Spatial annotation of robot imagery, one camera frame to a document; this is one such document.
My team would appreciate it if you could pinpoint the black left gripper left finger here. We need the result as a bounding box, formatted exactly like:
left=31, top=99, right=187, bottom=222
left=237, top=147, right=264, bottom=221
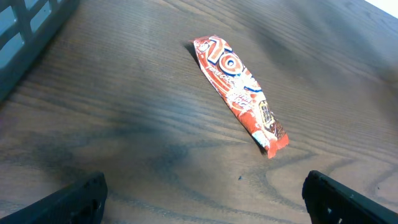
left=1, top=172, right=108, bottom=224

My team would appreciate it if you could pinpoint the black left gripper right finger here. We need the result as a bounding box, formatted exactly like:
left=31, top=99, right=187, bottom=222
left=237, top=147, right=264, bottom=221
left=302, top=170, right=397, bottom=224

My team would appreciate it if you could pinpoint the red chocolate bar wrapper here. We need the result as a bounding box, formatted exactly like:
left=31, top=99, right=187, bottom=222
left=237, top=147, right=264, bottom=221
left=192, top=35, right=289, bottom=159

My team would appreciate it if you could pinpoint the grey plastic shopping basket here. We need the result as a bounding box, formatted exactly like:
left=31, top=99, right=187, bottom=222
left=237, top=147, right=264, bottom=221
left=1, top=0, right=80, bottom=100

